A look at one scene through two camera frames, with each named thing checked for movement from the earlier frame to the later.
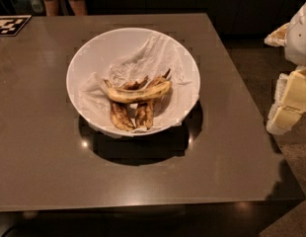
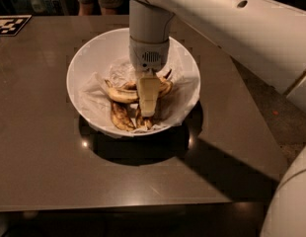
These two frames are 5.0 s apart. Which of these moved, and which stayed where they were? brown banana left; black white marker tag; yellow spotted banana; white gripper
Moved: white gripper
Stayed: black white marker tag; brown banana left; yellow spotted banana
